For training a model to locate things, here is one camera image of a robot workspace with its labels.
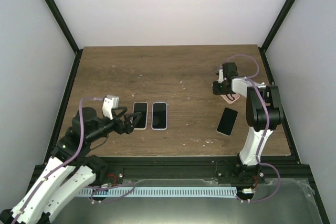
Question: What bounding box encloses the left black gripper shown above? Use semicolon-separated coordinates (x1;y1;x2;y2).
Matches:
87;107;143;144

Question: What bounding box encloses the beige phone case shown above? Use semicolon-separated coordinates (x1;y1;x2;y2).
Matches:
133;102;148;130

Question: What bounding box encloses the teal-edged black phone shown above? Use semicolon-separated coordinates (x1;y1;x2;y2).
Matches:
133;103;147;129

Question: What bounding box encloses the pink phone case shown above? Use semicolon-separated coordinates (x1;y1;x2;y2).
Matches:
221;93;240;104

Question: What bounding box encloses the lavender phone case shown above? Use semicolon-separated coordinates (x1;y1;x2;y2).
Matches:
151;102;169;131

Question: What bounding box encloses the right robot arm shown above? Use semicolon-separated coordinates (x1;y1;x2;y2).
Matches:
213;62;284;184

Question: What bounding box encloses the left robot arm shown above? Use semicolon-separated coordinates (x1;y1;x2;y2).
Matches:
1;106;142;223

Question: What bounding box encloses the metal sheet plate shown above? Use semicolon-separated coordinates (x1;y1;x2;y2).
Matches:
54;179;323;223

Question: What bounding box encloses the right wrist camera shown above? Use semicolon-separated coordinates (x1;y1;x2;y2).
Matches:
216;67;224;83

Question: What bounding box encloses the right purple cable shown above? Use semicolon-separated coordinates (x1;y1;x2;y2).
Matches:
222;54;281;204

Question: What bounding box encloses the purple cable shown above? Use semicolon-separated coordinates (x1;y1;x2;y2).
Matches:
10;97;139;223
222;54;281;204

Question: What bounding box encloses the light blue slotted cable duct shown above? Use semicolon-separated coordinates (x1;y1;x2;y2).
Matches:
77;187;237;198

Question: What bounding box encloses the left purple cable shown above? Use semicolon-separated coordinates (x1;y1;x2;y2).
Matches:
10;97;139;223

